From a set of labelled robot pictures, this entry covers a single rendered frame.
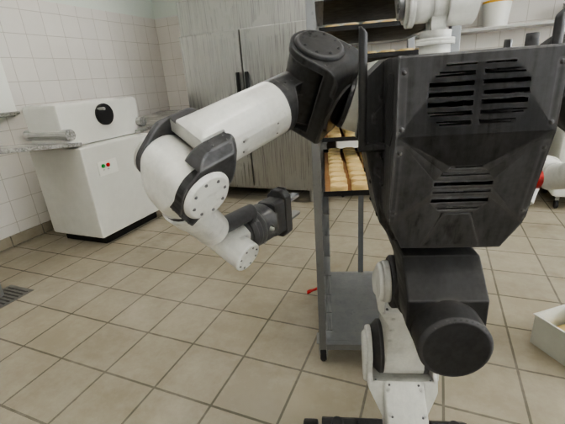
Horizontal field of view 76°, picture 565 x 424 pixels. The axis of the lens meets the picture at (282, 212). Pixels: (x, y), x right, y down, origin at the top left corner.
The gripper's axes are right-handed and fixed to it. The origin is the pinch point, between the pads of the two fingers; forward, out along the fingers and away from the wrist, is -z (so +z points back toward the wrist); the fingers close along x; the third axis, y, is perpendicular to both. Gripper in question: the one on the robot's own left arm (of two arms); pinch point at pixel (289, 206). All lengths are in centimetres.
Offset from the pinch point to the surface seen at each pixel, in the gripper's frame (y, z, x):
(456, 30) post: -22, -64, 41
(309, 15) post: 17, -41, 49
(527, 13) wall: -16, -366, 69
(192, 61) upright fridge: 260, -203, 52
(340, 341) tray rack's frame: 11, -46, -81
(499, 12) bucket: 2, -334, 71
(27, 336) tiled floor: 172, 25, -96
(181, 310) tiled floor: 113, -37, -96
